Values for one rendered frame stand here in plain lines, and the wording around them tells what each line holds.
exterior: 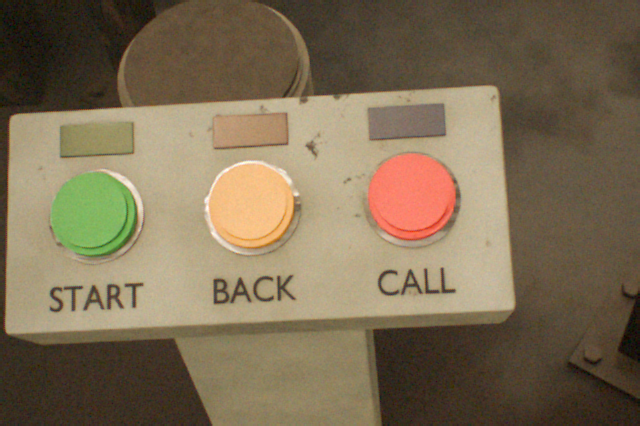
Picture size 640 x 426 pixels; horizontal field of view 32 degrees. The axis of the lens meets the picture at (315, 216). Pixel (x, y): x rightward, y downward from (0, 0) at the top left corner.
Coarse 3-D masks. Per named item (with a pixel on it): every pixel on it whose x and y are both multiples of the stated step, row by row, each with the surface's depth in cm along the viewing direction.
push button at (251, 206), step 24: (240, 168) 52; (264, 168) 52; (216, 192) 51; (240, 192) 51; (264, 192) 51; (288, 192) 51; (216, 216) 51; (240, 216) 51; (264, 216) 51; (288, 216) 51; (240, 240) 51; (264, 240) 51
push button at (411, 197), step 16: (400, 160) 51; (416, 160) 51; (432, 160) 51; (384, 176) 51; (400, 176) 51; (416, 176) 51; (432, 176) 51; (448, 176) 51; (368, 192) 51; (384, 192) 51; (400, 192) 51; (416, 192) 51; (432, 192) 50; (448, 192) 50; (384, 208) 50; (400, 208) 50; (416, 208) 50; (432, 208) 50; (448, 208) 51; (384, 224) 51; (400, 224) 50; (416, 224) 50; (432, 224) 50
